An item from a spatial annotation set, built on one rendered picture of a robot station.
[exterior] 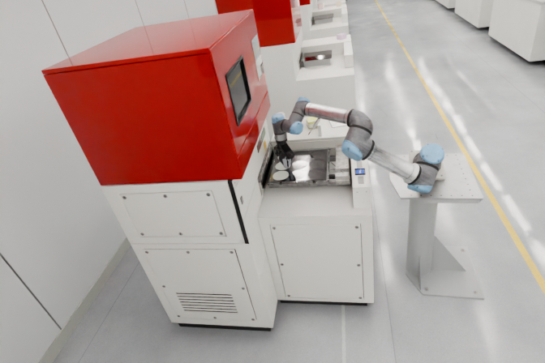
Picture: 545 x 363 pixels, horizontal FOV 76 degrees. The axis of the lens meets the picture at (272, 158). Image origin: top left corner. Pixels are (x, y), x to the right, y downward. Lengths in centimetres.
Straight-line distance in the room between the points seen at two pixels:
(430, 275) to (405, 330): 46
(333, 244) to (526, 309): 126
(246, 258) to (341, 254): 56
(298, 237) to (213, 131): 87
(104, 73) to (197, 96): 39
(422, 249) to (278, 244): 96
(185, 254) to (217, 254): 19
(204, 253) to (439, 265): 161
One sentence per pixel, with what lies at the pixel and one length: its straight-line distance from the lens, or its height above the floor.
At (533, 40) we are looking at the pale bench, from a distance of 635.
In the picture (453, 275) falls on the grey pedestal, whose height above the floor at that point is 1.
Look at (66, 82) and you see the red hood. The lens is 170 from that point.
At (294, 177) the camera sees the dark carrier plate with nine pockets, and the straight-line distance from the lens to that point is 210.
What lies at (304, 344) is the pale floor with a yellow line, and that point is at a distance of 242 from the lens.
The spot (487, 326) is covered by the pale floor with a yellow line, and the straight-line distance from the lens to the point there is 260.
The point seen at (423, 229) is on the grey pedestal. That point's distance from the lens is 239.
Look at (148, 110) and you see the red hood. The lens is 155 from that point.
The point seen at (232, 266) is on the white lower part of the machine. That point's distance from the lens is 200.
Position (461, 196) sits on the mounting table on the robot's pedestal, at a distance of 209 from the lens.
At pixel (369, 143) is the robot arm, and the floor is 120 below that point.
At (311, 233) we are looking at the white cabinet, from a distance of 201.
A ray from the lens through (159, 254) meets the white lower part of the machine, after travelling 211.
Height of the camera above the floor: 209
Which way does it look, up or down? 31 degrees down
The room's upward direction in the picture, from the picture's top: 11 degrees counter-clockwise
